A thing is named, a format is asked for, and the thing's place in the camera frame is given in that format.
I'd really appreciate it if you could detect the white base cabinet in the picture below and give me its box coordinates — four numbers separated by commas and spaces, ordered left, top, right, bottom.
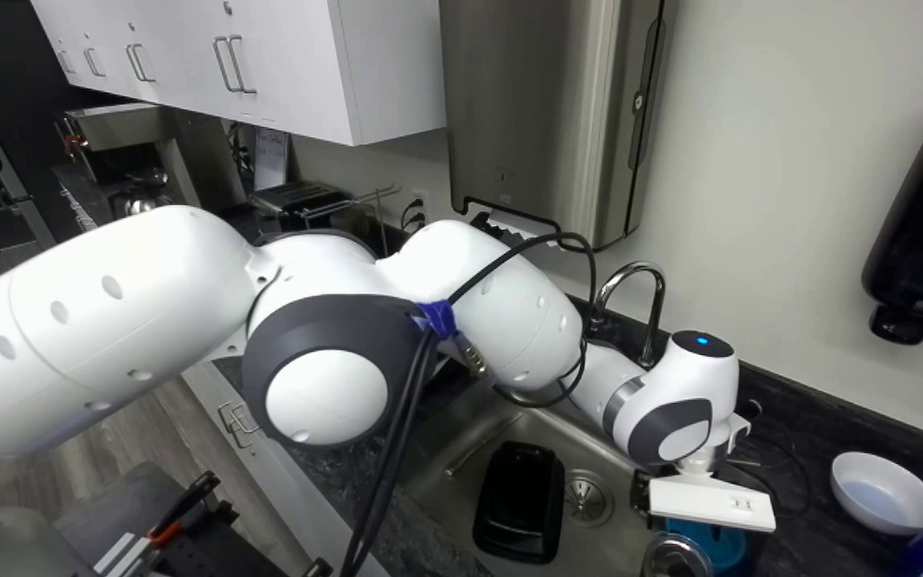
177, 362, 395, 577

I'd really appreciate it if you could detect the aluminium bracket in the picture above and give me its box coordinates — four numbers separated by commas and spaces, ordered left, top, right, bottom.
88, 524, 160, 577

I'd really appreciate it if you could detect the small white bowl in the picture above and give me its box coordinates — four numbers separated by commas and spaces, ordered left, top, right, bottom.
827, 450, 923, 537

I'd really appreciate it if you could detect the black cup in sink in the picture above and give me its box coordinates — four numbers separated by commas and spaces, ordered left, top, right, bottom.
470, 440, 566, 566

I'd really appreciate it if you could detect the stainless steel sink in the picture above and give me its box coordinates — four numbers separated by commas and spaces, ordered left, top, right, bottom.
399, 362, 780, 577

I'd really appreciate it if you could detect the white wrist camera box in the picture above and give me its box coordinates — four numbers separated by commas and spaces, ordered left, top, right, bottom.
647, 475, 780, 534

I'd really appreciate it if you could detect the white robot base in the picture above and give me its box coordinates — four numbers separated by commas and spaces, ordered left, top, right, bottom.
0, 500, 97, 577

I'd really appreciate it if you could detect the chrome sink faucet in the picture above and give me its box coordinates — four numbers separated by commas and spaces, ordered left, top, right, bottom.
589, 258, 670, 366

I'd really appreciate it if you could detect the clear plastic tumbler lid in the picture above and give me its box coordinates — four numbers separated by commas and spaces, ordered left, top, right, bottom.
640, 533, 713, 573

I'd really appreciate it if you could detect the steel sink drain strainer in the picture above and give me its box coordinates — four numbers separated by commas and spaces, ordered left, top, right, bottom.
564, 466, 614, 524

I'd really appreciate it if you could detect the black breadboard table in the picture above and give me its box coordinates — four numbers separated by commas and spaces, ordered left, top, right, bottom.
55, 458, 294, 577

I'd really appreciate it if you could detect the stainless paper towel dispenser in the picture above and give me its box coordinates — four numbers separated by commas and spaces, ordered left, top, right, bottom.
440, 0, 673, 255

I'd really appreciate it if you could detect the shiny steel pot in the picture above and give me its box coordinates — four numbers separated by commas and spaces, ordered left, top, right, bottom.
106, 183, 181, 220

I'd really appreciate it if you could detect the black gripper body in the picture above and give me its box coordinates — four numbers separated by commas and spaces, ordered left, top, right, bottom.
631, 475, 658, 523

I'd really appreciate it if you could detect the orange black clamp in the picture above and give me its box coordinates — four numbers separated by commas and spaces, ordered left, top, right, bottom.
144, 469, 225, 555

